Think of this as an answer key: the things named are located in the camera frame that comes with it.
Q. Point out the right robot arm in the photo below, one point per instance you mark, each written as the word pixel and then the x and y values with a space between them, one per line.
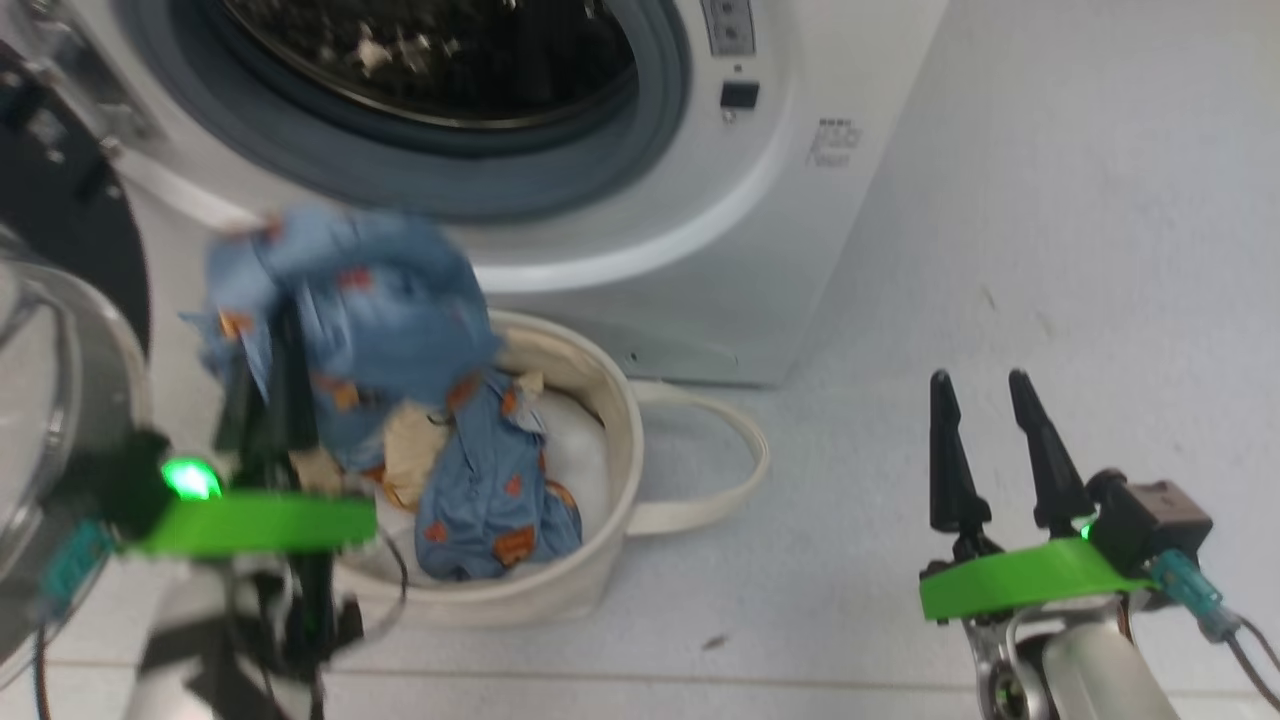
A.
pixel 1100 680

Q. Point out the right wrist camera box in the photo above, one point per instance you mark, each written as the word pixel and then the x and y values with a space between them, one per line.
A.
pixel 1150 520

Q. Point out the cream canvas laundry basket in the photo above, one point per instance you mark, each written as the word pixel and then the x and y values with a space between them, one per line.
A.
pixel 590 580

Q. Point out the blue printed garment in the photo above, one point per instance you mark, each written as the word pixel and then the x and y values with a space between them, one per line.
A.
pixel 490 480
pixel 390 310

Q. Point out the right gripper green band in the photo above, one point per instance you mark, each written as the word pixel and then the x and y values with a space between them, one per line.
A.
pixel 1020 580

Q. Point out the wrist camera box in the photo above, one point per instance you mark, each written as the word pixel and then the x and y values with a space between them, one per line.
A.
pixel 115 480
pixel 1150 520

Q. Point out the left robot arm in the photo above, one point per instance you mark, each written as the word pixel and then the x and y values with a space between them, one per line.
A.
pixel 200 640

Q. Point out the white stuffed liner bag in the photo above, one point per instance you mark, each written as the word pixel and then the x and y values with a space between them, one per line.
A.
pixel 575 450

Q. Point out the metal door hinge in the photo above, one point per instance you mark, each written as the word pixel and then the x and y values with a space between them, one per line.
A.
pixel 110 120

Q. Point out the round dark glass washer door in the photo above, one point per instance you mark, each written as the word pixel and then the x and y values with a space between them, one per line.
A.
pixel 60 400

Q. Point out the grey warning sticker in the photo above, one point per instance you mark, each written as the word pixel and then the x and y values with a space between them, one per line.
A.
pixel 728 25

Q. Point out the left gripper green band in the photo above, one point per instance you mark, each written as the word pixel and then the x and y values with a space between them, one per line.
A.
pixel 260 522

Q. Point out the washing machine drum with clothes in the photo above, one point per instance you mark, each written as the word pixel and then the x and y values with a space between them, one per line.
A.
pixel 450 60

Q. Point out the round drain filter cover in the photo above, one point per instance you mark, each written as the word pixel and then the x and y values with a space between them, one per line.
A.
pixel 680 362

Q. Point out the white front-load washing machine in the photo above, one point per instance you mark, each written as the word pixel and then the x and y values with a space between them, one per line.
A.
pixel 780 230

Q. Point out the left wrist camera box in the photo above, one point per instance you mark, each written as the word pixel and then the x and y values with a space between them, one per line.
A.
pixel 115 480

